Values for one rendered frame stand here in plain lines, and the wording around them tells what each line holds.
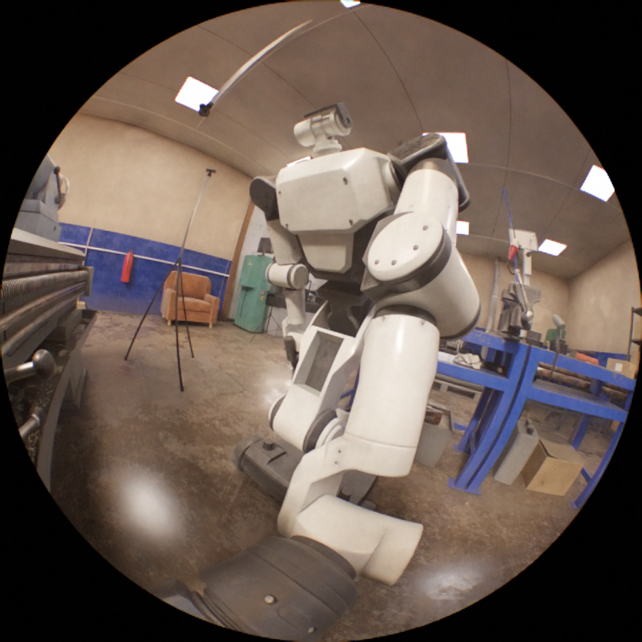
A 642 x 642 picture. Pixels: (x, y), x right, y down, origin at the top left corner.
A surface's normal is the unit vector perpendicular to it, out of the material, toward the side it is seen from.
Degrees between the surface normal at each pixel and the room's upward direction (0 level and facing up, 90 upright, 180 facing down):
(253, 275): 90
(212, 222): 90
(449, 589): 0
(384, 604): 0
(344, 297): 128
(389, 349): 66
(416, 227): 72
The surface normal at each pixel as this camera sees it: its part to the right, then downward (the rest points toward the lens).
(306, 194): -0.58, 0.55
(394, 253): -0.75, -0.46
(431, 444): -0.55, -0.06
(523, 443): -0.74, -0.12
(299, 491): -0.50, -0.48
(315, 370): -0.48, -0.27
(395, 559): -0.33, -0.82
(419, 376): 0.21, -0.14
